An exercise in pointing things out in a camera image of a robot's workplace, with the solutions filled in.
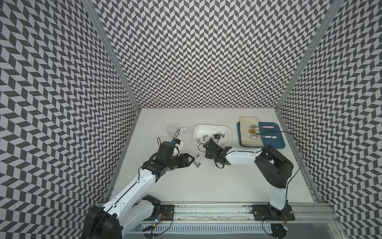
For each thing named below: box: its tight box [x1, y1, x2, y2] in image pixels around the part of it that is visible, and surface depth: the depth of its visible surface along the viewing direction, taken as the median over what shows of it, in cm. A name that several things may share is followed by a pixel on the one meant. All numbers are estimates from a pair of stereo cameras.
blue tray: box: [236, 121, 286, 149], surface depth 104 cm
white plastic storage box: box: [193, 124, 232, 147], surface depth 102 cm
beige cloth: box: [239, 116, 264, 147], surface depth 106 cm
